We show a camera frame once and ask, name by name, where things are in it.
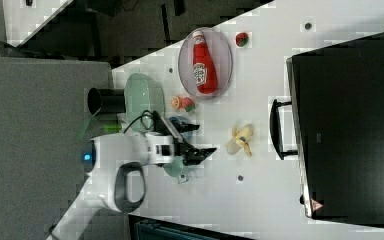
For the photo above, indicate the blue bowl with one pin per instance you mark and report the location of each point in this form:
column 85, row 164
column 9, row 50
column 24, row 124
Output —
column 187, row 135

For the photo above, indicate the upper black cylinder post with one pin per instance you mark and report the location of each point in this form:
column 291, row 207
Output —
column 106, row 101

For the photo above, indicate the black oven door handle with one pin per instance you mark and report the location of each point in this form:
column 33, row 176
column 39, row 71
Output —
column 275, row 130

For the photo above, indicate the black toaster oven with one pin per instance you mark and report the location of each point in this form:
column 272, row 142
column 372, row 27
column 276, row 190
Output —
column 337, row 96

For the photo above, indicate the orange slice toy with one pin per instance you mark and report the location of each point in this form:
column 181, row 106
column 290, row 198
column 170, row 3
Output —
column 176, row 102

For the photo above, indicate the large green bowl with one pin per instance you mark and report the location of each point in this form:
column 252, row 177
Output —
column 143, row 95

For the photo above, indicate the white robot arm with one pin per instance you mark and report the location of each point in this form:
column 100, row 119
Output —
column 115, row 156

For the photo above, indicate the green cup with handle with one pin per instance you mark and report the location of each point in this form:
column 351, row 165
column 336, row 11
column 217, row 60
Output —
column 178, row 170

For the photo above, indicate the red green strawberry toy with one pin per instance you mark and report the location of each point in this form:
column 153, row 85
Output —
column 187, row 104

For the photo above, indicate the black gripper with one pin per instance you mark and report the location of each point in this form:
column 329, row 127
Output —
column 189, row 154

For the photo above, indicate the yellow toy banana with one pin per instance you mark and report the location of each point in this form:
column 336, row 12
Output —
column 240, row 139

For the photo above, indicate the red ketchup bottle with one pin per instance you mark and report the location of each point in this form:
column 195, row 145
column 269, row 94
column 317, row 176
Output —
column 204, row 72

